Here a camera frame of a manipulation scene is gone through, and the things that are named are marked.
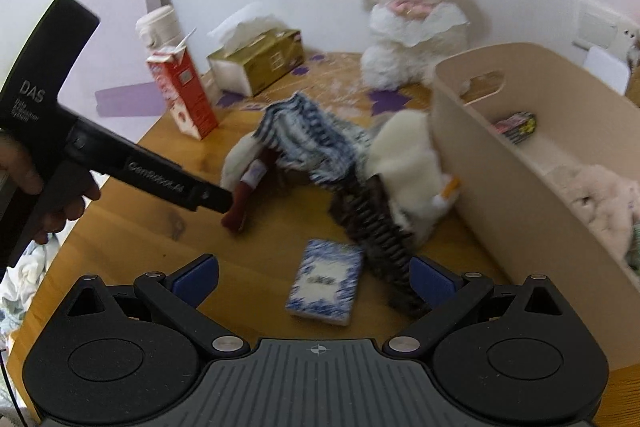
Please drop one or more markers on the white soft cloth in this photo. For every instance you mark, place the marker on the white soft cloth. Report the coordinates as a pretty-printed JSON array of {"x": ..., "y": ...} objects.
[{"x": 240, "y": 162}]

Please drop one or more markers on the red milk carton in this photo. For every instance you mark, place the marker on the red milk carton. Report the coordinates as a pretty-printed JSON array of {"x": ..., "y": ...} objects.
[{"x": 185, "y": 97}]

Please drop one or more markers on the beige storage bin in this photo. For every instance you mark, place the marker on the beige storage bin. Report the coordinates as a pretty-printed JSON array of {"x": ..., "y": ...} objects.
[{"x": 500, "y": 217}]

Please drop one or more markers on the wooden desktop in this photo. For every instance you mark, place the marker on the wooden desktop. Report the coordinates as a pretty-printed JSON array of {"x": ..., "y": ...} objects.
[{"x": 150, "y": 227}]

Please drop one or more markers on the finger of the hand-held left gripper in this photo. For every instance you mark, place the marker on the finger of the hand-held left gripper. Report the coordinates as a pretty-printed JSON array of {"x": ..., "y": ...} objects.
[{"x": 215, "y": 200}]

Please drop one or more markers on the dark red sausage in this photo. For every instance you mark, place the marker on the dark red sausage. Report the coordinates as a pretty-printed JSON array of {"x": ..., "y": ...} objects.
[{"x": 240, "y": 209}]

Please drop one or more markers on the white plush duck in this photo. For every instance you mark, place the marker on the white plush duck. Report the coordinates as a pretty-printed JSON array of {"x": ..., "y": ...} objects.
[{"x": 405, "y": 152}]

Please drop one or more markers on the person's left hand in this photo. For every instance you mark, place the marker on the person's left hand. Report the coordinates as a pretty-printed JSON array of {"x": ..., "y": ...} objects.
[{"x": 20, "y": 167}]

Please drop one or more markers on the brown plush with red hat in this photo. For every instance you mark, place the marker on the brown plush with red hat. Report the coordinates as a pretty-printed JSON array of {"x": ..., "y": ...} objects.
[{"x": 634, "y": 56}]

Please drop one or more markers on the white wall socket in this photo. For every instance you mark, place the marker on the white wall socket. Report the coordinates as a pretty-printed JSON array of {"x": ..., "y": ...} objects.
[{"x": 595, "y": 22}]

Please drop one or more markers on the grey plush with blue scarf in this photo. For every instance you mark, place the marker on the grey plush with blue scarf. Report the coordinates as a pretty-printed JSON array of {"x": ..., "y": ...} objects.
[{"x": 600, "y": 202}]

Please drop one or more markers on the blue white striped cloth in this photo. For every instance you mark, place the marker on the blue white striped cloth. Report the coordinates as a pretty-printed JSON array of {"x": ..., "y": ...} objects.
[{"x": 305, "y": 142}]

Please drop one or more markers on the gold tissue box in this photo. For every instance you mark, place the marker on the gold tissue box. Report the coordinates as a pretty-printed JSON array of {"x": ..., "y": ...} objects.
[{"x": 260, "y": 62}]

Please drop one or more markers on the white patterned cloth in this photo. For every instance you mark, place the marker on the white patterned cloth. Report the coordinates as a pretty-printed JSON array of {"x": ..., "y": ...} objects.
[{"x": 20, "y": 287}]

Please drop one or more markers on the lavender board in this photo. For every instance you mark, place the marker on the lavender board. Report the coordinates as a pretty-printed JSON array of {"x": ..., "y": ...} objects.
[{"x": 115, "y": 42}]

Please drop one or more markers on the white bottle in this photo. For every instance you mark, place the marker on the white bottle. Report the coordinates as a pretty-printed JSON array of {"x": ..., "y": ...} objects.
[
  {"x": 160, "y": 27},
  {"x": 607, "y": 69}
]

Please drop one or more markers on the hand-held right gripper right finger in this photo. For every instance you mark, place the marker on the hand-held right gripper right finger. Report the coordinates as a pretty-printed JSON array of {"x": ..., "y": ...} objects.
[{"x": 431, "y": 279}]

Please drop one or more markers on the white plush sheep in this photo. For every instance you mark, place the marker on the white plush sheep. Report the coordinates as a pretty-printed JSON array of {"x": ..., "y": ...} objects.
[{"x": 415, "y": 47}]

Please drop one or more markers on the small colourful packet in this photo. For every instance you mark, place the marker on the small colourful packet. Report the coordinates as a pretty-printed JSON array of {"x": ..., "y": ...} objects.
[{"x": 515, "y": 126}]

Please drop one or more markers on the blue white tissue pack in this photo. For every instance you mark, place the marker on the blue white tissue pack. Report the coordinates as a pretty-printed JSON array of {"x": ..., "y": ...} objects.
[{"x": 322, "y": 282}]

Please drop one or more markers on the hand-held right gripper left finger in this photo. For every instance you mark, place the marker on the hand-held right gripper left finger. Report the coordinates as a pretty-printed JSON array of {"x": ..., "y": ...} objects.
[{"x": 197, "y": 278}]

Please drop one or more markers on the dark brown striped cloth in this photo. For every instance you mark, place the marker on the dark brown striped cloth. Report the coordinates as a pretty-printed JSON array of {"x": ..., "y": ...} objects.
[{"x": 370, "y": 227}]

